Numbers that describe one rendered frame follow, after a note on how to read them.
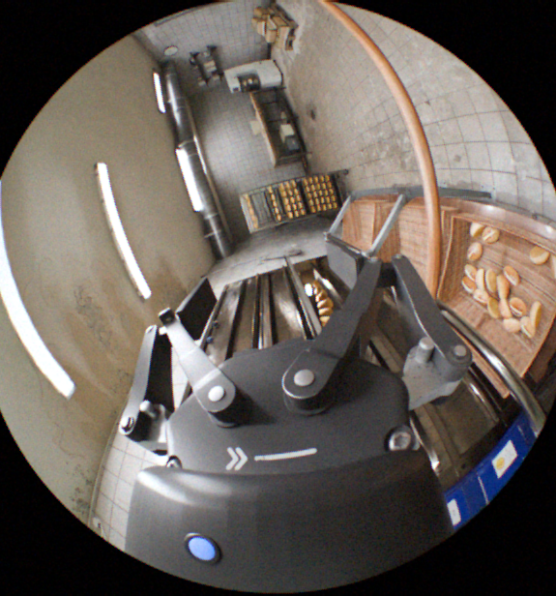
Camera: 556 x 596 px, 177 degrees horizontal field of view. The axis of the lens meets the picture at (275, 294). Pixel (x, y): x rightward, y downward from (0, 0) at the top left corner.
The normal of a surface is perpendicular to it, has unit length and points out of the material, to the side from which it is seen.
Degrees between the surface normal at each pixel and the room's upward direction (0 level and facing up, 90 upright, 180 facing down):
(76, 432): 180
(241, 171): 90
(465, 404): 70
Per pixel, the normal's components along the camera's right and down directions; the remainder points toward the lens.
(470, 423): -0.59, -0.70
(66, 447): 0.96, -0.28
